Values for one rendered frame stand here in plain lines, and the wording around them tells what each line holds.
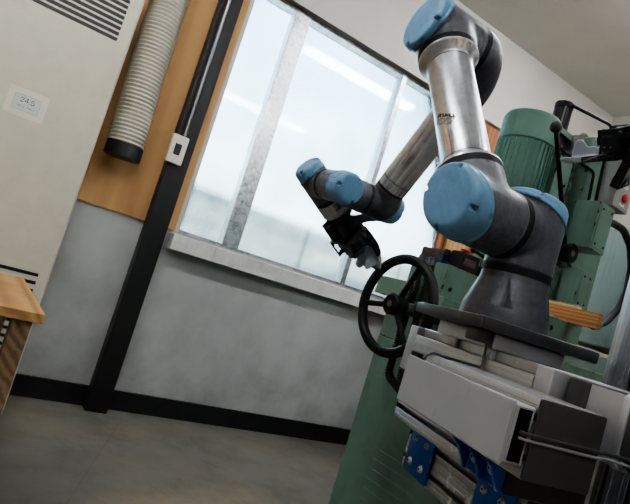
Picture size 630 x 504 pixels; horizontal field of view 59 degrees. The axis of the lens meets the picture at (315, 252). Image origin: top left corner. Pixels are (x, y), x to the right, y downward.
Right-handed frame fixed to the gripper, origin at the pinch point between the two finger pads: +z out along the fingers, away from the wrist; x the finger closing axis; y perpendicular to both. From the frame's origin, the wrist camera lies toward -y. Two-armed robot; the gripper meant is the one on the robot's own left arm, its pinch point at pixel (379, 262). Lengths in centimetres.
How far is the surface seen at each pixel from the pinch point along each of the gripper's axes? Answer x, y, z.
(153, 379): -136, 60, 41
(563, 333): 34, -15, 35
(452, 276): 11.4, -10.6, 13.5
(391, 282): -18.8, -10.2, 21.7
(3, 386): -35, 86, -35
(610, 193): 20, -73, 35
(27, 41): -112, 8, -99
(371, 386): -14.3, 18.6, 38.6
